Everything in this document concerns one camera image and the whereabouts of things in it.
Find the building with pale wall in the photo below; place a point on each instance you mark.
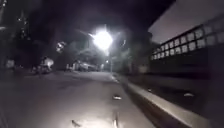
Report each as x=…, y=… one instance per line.
x=186, y=16

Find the robot's own part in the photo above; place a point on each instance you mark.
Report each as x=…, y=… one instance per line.
x=115, y=121

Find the pale concrete kerb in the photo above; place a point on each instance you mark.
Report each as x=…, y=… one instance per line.
x=160, y=104

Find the dark fence with lattice top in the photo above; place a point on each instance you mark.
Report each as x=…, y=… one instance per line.
x=186, y=56

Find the grey asphalt road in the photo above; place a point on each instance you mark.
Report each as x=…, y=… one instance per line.
x=66, y=100

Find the dark strip of ground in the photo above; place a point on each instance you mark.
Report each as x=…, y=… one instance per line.
x=186, y=96

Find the street lamp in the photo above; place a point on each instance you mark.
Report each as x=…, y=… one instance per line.
x=103, y=40

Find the trees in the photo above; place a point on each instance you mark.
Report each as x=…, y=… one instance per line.
x=76, y=55

